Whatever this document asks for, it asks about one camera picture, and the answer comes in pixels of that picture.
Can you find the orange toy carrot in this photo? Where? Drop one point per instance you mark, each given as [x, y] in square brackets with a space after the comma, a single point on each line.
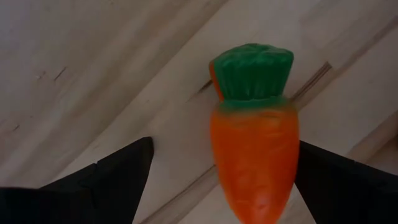
[255, 149]

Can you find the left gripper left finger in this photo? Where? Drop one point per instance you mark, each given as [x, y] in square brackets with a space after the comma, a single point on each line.
[102, 193]

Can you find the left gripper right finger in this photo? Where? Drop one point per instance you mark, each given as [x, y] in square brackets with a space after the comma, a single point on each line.
[348, 193]

